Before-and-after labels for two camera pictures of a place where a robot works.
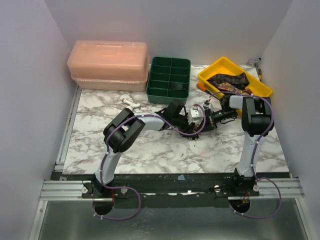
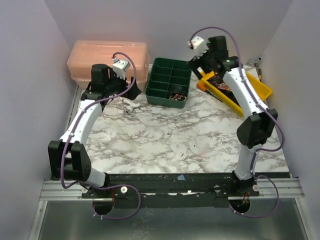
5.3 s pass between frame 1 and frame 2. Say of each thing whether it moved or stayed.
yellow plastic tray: stayed
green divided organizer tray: stayed
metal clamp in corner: stayed
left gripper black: moved
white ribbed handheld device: stayed
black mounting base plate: stayed
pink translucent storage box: stayed
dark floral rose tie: moved
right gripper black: moved
